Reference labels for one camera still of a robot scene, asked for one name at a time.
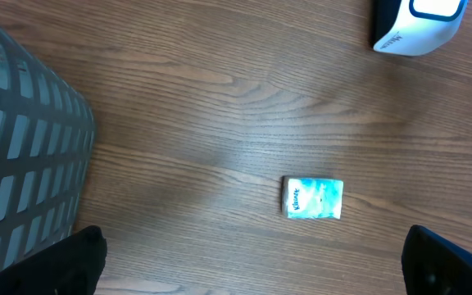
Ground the teal Kleenex tissue pack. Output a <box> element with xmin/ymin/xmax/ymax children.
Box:
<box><xmin>282</xmin><ymin>176</ymin><xmax>344</xmax><ymax>220</ymax></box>

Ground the grey plastic basket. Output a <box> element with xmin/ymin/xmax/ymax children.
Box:
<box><xmin>0</xmin><ymin>27</ymin><xmax>97</xmax><ymax>271</ymax></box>

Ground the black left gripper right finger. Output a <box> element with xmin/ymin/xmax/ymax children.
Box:
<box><xmin>402</xmin><ymin>225</ymin><xmax>472</xmax><ymax>295</ymax></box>

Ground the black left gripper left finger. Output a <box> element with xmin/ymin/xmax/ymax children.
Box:
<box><xmin>0</xmin><ymin>225</ymin><xmax>107</xmax><ymax>295</ymax></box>

